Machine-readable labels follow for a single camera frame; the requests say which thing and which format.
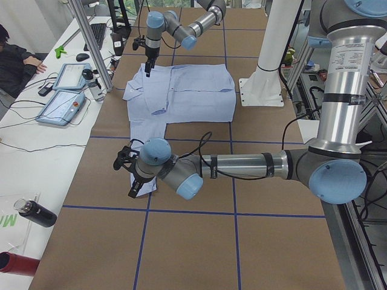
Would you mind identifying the black monitor stand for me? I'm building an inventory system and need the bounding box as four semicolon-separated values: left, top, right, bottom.
107;0;132;39

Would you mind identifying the grey aluminium frame post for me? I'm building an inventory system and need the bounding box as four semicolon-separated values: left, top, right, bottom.
68;0;112;92

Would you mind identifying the person in dark jacket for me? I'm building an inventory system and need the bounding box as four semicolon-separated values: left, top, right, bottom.
0;25;47;98

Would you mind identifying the lower blue teach pendant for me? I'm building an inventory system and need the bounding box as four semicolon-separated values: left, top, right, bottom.
36;90;85;126

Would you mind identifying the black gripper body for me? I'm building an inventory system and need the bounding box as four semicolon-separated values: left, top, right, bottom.
132;170;155;184
145;46;160;63

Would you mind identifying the black computer mouse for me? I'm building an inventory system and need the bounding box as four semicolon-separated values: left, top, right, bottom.
76;53;90;62

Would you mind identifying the clear water bottle black cap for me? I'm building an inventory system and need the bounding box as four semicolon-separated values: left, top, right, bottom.
82;69;105;102

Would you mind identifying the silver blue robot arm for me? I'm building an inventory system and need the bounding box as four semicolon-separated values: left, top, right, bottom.
145;0;226;77
124;1;386;204

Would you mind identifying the black computer keyboard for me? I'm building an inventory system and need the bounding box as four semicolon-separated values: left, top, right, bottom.
90;23;106;50

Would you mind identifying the green plastic toy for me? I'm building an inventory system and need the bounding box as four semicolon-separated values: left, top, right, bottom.
54;45;67;59

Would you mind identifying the black thermos bottle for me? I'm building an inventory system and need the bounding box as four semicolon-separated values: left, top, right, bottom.
14;199;57;228

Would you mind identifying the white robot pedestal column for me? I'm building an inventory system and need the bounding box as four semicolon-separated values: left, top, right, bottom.
239;0;303;107

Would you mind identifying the dark tumbler with label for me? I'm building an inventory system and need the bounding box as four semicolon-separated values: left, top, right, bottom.
111;33;124;56

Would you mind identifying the brown table cover mat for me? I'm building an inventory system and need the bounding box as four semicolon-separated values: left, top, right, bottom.
30;9;345;289

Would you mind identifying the blue teach pendant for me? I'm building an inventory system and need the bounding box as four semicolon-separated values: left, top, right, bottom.
53;62;91;91
36;90;85;126

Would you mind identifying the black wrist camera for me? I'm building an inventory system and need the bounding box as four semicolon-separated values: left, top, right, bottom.
132;35;146;51
113;146;140;173

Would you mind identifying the blue striped button shirt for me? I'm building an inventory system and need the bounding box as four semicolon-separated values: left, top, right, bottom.
122;62;237;199

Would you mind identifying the red cylinder bottle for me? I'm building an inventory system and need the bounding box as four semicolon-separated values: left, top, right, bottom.
1;252;40;277

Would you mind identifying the black mobile phone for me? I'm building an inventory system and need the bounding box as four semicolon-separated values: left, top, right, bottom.
38;83;54;97

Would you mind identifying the upper blue teach pendant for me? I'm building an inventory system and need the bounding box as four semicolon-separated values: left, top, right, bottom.
53;62;91;91

